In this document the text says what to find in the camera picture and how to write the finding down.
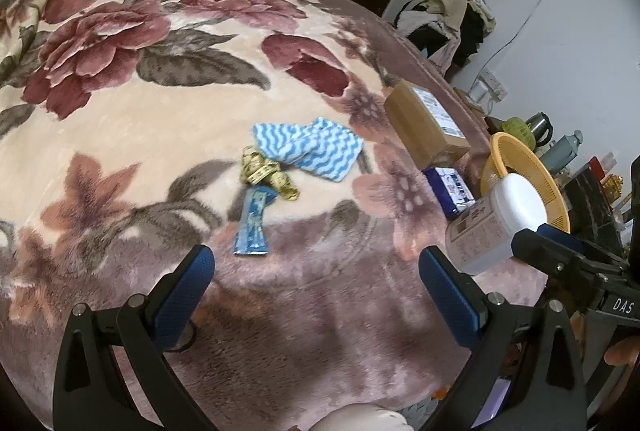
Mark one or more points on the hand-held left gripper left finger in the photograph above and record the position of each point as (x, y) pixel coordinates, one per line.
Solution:
(185, 296)

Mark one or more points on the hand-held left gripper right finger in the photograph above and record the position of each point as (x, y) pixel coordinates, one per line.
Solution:
(450, 301)

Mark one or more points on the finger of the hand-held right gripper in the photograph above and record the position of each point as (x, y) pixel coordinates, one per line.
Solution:
(537, 248)
(560, 233)

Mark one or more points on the white plastic jar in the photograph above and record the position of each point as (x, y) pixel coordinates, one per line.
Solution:
(480, 231)

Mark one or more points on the person's right hand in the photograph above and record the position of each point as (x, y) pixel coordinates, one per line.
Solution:
(625, 353)

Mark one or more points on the dark side table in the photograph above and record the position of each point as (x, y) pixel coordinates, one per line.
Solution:
(595, 206)

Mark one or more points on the grey bottle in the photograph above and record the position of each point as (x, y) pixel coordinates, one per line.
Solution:
(565, 151)

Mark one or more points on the yellow plastic basket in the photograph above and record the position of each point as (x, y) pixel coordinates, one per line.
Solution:
(520, 151)

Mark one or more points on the blue foil packet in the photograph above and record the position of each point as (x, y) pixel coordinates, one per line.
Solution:
(252, 231)

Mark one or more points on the blue tissue pack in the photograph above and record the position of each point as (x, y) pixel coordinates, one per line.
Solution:
(450, 191)

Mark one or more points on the steel electric kettle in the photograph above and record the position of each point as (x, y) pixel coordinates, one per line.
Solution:
(540, 126)

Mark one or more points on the floral plush blanket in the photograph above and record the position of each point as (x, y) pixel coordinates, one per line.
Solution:
(150, 161)

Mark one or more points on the yellow tape measure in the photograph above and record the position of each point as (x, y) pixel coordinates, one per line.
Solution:
(260, 171)

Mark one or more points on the pale rounded cloth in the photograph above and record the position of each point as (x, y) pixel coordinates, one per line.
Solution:
(357, 418)

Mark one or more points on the white power strip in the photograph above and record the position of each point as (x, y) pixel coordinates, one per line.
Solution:
(487, 86)

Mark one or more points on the brown cardboard box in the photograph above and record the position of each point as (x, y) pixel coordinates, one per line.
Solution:
(415, 131)

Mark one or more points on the blue white wavy cloth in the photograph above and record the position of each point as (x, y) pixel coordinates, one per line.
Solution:
(320, 151)

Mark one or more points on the pile of clothes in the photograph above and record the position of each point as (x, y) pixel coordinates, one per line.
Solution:
(445, 16)

